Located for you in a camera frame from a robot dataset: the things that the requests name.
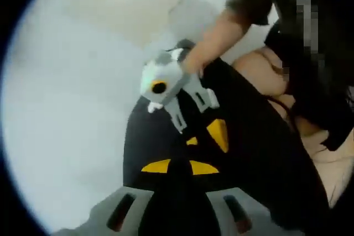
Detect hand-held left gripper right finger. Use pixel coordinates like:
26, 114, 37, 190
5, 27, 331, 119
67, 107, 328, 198
188, 160, 280, 236

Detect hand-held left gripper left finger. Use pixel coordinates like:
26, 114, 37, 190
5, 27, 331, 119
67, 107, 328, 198
52, 159, 178, 236

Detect person's right hand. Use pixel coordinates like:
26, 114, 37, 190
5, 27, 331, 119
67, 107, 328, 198
182, 46, 213, 79

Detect person's right leg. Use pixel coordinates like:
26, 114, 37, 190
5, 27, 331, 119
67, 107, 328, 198
232, 46, 294, 122

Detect person's leg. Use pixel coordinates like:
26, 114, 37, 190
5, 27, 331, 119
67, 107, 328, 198
294, 117, 354, 209
232, 46, 294, 122

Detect person's left leg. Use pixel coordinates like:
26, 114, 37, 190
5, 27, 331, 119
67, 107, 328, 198
294, 117, 354, 209

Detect person's black shorts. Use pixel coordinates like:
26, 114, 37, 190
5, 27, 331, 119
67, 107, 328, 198
264, 23, 354, 151

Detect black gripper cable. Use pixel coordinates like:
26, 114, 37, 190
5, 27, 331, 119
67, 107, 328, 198
265, 96, 295, 134

